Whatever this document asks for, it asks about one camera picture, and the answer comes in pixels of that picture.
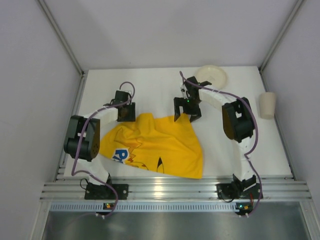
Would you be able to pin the perforated cable duct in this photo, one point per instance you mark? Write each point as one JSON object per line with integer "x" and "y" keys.
{"x": 150, "y": 207}

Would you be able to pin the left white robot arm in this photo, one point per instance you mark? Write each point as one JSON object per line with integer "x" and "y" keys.
{"x": 83, "y": 137}

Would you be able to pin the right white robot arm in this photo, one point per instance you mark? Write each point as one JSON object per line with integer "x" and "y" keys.
{"x": 238, "y": 124}

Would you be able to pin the aluminium mounting rail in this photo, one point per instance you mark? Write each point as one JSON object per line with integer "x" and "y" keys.
{"x": 274, "y": 189}

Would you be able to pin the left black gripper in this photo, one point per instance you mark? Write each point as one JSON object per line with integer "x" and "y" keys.
{"x": 126, "y": 112}

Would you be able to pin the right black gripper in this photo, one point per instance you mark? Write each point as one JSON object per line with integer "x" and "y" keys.
{"x": 187, "y": 107}

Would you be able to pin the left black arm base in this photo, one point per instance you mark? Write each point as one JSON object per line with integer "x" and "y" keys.
{"x": 102, "y": 192}

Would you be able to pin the left aluminium frame post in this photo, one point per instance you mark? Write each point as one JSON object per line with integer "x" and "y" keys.
{"x": 60, "y": 35}

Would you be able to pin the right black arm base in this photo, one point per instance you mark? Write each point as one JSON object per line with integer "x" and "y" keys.
{"x": 239, "y": 189}

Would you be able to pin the beige paper cup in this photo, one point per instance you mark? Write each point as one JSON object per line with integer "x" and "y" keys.
{"x": 267, "y": 105}

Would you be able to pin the right aluminium frame post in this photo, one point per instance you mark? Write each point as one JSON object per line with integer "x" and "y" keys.
{"x": 289, "y": 20}

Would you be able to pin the aluminium frame post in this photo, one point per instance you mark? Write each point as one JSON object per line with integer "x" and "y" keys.
{"x": 60, "y": 35}
{"x": 289, "y": 20}

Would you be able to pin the yellow Pikachu cloth placemat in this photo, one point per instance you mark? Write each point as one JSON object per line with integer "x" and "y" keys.
{"x": 162, "y": 145}

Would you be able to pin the cream round plate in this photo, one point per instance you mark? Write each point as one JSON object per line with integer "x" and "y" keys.
{"x": 213, "y": 74}

